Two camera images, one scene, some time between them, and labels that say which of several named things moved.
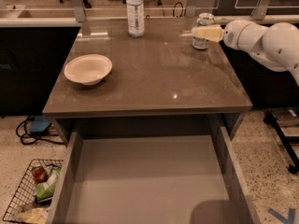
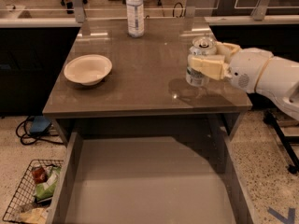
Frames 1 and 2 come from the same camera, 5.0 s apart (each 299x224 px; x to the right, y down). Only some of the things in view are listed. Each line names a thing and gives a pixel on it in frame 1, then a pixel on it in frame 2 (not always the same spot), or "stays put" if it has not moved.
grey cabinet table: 146,69 stays put
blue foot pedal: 40,124 stays put
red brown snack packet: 39,175 stays put
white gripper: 231,35 → 248,68
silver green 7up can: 204,20 → 200,46
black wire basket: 35,193 stays put
